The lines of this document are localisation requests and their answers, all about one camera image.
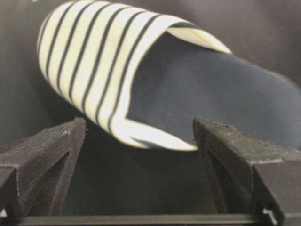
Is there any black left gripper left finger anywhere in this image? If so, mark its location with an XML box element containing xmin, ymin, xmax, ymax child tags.
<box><xmin>0</xmin><ymin>118</ymin><xmax>86</xmax><ymax>217</ymax></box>

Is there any striped white slipper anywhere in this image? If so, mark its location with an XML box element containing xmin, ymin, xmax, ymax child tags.
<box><xmin>37</xmin><ymin>0</ymin><xmax>301</xmax><ymax>151</ymax></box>

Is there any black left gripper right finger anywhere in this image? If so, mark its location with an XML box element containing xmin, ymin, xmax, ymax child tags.
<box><xmin>193</xmin><ymin>117</ymin><xmax>301</xmax><ymax>226</ymax></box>

